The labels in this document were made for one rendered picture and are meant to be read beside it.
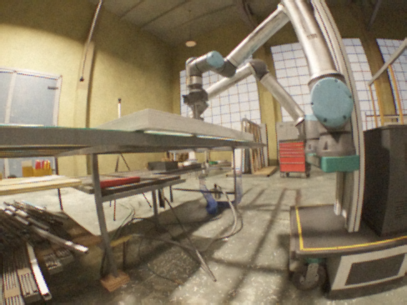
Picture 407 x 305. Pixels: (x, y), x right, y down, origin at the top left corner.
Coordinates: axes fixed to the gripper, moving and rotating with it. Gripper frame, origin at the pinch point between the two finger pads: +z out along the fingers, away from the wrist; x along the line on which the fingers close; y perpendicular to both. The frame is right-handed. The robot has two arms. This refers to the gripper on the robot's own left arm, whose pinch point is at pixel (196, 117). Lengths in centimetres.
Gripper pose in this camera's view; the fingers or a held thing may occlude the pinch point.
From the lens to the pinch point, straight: 95.8
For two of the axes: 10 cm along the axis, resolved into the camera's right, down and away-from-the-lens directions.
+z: 0.5, 10.0, 0.0
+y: -5.0, 0.3, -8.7
